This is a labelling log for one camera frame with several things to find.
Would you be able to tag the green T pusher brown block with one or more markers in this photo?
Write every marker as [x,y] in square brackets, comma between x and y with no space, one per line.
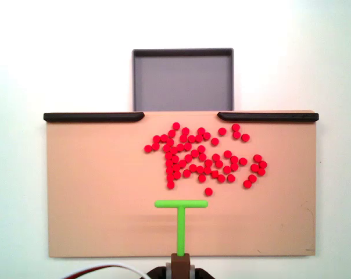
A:
[180,232]

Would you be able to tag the red cylindrical granule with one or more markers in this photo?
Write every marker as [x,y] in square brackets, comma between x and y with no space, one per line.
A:
[262,164]
[168,155]
[170,184]
[186,173]
[170,142]
[221,178]
[234,159]
[183,138]
[185,130]
[191,139]
[247,184]
[164,137]
[227,154]
[176,125]
[175,167]
[169,162]
[214,173]
[208,163]
[207,135]
[214,141]
[208,191]
[243,161]
[235,127]
[201,149]
[193,167]
[164,147]
[177,174]
[234,166]
[222,131]
[257,157]
[170,176]
[148,149]
[227,169]
[231,178]
[173,150]
[194,153]
[236,134]
[216,157]
[252,178]
[155,146]
[201,130]
[169,169]
[179,147]
[171,133]
[245,137]
[199,137]
[254,167]
[200,169]
[207,170]
[187,146]
[174,158]
[202,178]
[261,172]
[182,163]
[156,138]
[202,157]
[218,163]
[188,158]

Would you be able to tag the peach flat work board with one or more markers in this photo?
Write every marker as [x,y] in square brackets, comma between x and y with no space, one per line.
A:
[91,203]

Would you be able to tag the grey shallow tray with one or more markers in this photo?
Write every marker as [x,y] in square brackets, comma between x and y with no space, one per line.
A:
[182,81]

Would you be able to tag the black edge rail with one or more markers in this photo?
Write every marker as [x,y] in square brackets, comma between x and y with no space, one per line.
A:
[268,117]
[91,117]

